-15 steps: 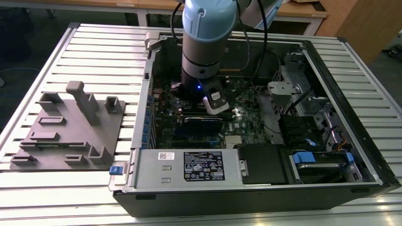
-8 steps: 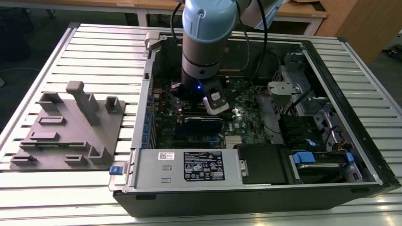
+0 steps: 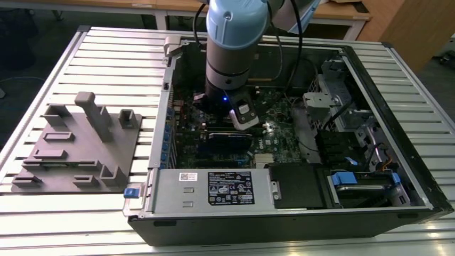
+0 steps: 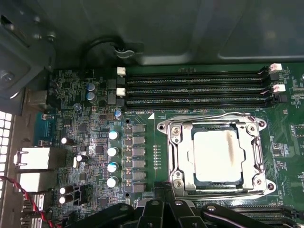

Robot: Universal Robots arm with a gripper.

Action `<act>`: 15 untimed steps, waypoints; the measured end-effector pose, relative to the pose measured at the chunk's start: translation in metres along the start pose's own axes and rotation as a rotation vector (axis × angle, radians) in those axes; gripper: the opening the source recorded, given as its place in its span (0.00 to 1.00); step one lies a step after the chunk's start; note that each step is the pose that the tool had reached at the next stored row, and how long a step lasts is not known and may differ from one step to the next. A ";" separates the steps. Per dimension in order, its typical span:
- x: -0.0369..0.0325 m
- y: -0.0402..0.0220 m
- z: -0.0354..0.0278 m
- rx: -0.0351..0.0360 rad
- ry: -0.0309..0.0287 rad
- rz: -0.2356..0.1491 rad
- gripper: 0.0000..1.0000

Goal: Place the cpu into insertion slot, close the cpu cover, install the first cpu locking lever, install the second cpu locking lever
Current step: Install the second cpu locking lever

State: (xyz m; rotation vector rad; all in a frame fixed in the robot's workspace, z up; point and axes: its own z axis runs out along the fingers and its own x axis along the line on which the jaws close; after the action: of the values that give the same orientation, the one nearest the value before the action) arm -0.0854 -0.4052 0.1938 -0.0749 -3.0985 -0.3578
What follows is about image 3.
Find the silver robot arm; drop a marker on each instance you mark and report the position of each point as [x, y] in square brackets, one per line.
[227, 53]

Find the pale blue slot latch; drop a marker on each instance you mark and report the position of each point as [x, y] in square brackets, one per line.
[250, 154]

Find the black graphics card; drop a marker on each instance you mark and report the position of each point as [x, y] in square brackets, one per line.
[227, 145]

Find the green motherboard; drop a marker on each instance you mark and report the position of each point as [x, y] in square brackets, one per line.
[285, 133]

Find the silver chipset heatsink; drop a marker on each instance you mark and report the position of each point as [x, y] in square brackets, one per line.
[263, 158]

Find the metal drive cage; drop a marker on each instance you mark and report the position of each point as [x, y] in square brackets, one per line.
[329, 68]

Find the grey power supply unit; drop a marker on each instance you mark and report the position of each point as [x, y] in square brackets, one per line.
[171, 192]

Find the black plastic block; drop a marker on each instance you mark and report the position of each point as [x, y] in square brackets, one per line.
[338, 145]

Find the black plastic shroud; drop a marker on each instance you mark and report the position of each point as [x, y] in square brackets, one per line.
[298, 186]

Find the blue case latch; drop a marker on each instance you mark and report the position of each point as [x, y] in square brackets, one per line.
[131, 194]

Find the grey parts rack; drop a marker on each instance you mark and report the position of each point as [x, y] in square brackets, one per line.
[82, 149]

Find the hard disk in blue carrier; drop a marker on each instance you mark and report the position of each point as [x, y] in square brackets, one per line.
[343, 178]

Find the black PC case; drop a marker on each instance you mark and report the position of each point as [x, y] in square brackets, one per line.
[249, 232]

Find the wooden cabinet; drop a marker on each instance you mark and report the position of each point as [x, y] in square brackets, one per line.
[409, 26]

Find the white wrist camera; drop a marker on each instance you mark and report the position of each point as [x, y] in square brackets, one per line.
[245, 120]

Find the silver metal bracket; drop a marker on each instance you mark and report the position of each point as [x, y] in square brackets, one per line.
[317, 105]

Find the wooden desk white frame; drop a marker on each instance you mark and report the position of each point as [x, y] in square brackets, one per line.
[89, 3]
[341, 14]

